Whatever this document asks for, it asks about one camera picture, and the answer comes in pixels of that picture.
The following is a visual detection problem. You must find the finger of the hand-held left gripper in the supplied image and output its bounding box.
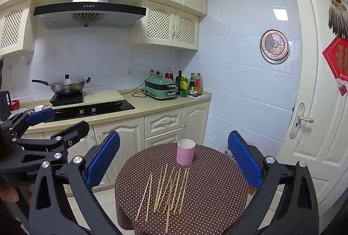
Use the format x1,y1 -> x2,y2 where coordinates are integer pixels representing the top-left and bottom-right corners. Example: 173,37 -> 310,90
0,108 -> 55,143
11,120 -> 90,166

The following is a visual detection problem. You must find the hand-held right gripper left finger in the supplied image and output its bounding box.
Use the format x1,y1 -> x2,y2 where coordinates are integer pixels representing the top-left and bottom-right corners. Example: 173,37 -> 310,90
28,130 -> 121,235

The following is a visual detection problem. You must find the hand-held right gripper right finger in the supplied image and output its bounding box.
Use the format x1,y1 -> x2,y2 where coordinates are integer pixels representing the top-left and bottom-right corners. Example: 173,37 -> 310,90
228,130 -> 320,235

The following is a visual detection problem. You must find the pink cup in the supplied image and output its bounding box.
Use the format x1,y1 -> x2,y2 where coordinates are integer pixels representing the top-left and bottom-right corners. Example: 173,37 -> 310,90
176,139 -> 196,165

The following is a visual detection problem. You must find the bunch of wooden chopsticks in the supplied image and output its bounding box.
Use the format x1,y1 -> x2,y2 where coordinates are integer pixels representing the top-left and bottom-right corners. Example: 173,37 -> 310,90
135,165 -> 190,233

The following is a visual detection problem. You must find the person's left hand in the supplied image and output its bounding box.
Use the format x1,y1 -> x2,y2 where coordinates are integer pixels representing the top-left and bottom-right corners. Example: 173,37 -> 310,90
0,185 -> 20,203

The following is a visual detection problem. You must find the black induction cooker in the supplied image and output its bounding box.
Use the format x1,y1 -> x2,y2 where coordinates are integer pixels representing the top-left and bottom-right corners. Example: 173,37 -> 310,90
49,92 -> 83,106

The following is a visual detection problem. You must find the steel wok with lid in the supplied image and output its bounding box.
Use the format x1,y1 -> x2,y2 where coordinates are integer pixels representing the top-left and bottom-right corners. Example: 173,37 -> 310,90
32,75 -> 91,96

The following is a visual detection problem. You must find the brown polka-dot tablecloth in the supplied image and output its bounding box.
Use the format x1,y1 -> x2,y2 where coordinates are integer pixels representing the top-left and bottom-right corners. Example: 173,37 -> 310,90
114,143 -> 249,235

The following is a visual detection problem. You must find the black glass gas stove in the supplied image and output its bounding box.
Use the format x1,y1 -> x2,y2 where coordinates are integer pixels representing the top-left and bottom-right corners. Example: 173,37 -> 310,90
43,100 -> 136,123

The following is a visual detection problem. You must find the cream cabinet drawer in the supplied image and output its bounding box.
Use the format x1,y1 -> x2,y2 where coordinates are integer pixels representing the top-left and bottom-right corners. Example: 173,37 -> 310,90
145,128 -> 182,148
144,107 -> 184,138

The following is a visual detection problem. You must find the cream base kitchen cabinet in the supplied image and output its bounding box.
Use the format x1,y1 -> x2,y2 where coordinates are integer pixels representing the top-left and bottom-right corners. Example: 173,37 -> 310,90
20,91 -> 212,192

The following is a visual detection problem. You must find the orange bottle red label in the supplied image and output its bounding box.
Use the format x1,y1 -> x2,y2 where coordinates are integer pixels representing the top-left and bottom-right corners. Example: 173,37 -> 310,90
195,73 -> 203,96

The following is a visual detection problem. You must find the green electric multi-cooker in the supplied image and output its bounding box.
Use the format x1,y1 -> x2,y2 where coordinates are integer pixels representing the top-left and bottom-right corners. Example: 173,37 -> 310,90
144,76 -> 178,100

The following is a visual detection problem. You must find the green bottle yellow cap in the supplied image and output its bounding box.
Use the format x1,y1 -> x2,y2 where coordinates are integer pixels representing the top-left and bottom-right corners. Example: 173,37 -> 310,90
180,75 -> 189,97

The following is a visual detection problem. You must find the dark glass oil bottle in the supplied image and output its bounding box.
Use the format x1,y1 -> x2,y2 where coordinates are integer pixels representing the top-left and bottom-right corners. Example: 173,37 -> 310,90
175,70 -> 183,95

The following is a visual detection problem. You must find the white door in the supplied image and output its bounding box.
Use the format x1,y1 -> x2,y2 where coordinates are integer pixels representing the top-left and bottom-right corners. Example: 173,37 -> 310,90
277,0 -> 348,225

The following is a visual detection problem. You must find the black glass range hood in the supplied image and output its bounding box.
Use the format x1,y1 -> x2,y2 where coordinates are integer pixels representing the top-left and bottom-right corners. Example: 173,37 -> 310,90
33,0 -> 147,30

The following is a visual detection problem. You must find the round metal steamer tray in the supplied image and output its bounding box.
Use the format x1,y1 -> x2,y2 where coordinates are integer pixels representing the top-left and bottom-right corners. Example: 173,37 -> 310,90
259,29 -> 290,64

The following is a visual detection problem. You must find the red diamond door decoration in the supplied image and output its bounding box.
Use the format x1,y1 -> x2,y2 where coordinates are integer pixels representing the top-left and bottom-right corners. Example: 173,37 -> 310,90
322,35 -> 348,97

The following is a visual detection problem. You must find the feather fan decoration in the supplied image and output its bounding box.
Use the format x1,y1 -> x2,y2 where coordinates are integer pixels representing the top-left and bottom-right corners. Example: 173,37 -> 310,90
328,0 -> 348,38

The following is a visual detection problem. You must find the metal door handle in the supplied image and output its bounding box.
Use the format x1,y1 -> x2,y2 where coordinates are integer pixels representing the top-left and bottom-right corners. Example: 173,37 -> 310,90
289,102 -> 314,140

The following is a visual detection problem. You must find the black power cable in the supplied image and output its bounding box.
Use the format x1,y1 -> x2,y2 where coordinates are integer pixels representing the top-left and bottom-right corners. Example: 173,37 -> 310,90
121,80 -> 149,97

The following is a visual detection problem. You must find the cream lattice-door wall cabinet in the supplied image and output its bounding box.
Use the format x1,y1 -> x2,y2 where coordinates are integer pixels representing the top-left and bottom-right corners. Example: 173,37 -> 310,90
130,0 -> 200,51
0,0 -> 36,56

